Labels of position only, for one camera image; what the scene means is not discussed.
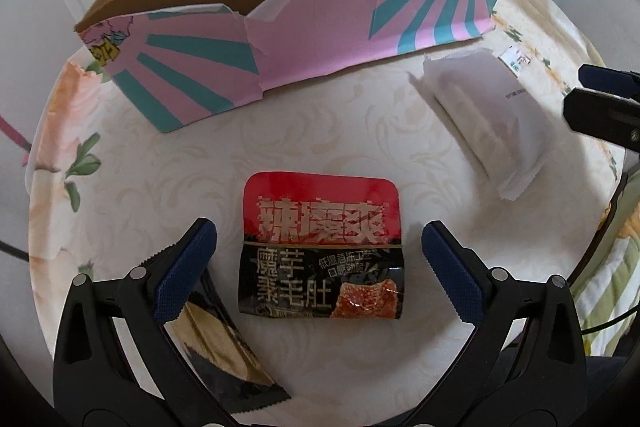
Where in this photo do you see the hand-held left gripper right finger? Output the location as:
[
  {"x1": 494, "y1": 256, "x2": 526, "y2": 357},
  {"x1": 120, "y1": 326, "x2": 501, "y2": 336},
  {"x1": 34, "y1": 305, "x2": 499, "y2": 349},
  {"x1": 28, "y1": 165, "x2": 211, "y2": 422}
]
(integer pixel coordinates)
[{"x1": 405, "y1": 220, "x2": 588, "y2": 427}]

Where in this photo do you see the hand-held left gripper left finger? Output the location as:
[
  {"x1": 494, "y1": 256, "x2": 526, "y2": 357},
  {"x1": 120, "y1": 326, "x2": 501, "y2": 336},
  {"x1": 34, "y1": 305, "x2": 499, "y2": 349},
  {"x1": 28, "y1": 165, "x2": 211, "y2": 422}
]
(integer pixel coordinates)
[{"x1": 52, "y1": 217, "x2": 236, "y2": 427}]

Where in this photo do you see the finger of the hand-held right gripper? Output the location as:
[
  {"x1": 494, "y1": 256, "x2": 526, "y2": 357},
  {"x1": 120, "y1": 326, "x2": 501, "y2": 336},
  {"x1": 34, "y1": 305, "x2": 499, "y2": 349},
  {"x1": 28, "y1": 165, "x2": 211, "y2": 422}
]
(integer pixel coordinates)
[
  {"x1": 562, "y1": 88, "x2": 640, "y2": 154},
  {"x1": 578, "y1": 64, "x2": 640, "y2": 102}
]

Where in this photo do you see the red and black snack packet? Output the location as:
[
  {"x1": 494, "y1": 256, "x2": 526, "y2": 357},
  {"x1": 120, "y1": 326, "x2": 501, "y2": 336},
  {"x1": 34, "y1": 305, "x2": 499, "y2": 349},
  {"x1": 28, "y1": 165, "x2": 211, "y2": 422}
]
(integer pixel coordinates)
[{"x1": 237, "y1": 172, "x2": 405, "y2": 322}]

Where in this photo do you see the cardboard box with pink flaps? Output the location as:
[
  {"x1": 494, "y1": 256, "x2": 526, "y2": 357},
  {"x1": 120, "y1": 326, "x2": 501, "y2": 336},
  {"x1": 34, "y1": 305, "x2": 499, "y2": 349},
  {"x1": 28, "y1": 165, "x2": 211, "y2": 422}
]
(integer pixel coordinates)
[{"x1": 74, "y1": 0, "x2": 516, "y2": 134}]

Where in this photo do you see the small white packet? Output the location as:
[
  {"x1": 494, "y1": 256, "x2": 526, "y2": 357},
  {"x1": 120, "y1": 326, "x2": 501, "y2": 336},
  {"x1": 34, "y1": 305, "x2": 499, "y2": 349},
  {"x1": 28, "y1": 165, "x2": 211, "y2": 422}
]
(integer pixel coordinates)
[{"x1": 499, "y1": 46, "x2": 533, "y2": 75}]

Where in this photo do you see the black and gold snack packet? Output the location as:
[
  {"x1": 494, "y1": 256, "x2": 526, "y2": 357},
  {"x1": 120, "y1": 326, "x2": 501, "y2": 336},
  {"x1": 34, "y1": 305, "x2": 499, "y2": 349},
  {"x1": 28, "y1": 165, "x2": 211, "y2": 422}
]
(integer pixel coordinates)
[{"x1": 180, "y1": 267, "x2": 292, "y2": 413}]

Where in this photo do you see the pale grey snack packet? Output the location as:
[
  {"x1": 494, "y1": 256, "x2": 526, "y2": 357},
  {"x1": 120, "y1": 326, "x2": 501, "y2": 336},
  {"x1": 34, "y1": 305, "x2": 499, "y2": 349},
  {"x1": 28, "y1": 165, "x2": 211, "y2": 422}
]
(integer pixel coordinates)
[{"x1": 407, "y1": 48, "x2": 551, "y2": 202}]

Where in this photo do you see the green striped cloth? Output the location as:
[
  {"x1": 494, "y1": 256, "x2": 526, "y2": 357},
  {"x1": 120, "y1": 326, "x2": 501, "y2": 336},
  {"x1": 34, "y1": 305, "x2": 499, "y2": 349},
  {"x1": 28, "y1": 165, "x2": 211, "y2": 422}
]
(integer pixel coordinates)
[{"x1": 570, "y1": 167, "x2": 640, "y2": 358}]

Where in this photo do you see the floral tablecloth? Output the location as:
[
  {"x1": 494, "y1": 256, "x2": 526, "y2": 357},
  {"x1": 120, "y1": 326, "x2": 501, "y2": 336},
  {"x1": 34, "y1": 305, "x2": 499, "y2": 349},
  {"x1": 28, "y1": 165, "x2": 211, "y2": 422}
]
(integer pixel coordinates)
[{"x1": 25, "y1": 0, "x2": 631, "y2": 418}]

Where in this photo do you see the pink mop handle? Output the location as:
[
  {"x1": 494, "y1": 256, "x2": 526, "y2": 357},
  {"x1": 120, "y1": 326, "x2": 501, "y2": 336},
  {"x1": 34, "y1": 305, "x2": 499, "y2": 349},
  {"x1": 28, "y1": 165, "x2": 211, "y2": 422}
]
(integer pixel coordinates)
[{"x1": 0, "y1": 114, "x2": 33, "y2": 168}]

